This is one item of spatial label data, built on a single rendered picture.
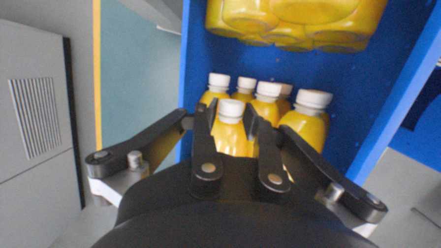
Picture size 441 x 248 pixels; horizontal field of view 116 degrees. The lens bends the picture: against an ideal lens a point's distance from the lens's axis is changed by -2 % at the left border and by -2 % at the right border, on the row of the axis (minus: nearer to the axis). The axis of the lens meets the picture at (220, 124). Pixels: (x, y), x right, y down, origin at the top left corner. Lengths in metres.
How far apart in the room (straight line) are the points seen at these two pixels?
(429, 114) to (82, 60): 2.08
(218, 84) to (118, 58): 1.44
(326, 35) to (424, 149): 0.46
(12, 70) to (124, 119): 0.76
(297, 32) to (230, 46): 0.15
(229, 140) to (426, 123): 0.52
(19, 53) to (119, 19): 0.69
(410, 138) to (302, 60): 0.39
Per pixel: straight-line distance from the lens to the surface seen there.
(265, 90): 0.25
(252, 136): 0.16
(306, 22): 0.21
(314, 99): 0.22
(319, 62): 0.37
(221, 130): 0.21
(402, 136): 0.66
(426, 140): 0.62
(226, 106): 0.21
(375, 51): 0.32
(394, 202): 2.76
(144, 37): 1.53
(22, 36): 1.71
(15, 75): 1.71
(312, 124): 0.22
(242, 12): 0.19
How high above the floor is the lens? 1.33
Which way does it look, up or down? 69 degrees down
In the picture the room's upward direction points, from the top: 170 degrees counter-clockwise
